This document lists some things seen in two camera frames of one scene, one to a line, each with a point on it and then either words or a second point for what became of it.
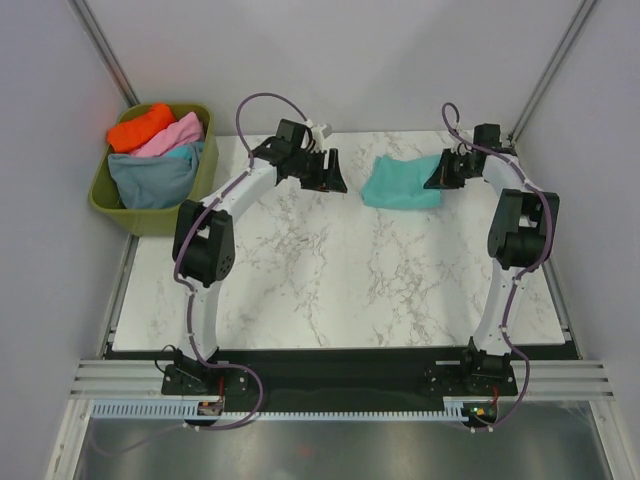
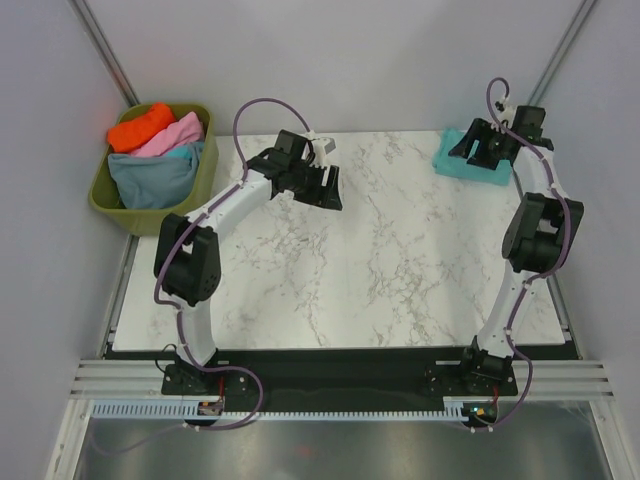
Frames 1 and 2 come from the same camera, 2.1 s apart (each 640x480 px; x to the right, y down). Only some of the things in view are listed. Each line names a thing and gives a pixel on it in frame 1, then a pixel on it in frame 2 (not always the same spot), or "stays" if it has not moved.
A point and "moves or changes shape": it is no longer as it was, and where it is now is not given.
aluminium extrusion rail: [122, 380] stays
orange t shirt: [128, 135] stays
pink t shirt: [187, 130] stays
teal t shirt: [400, 184] moves or changes shape
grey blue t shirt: [145, 182] stays
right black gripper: [441, 178] to [479, 130]
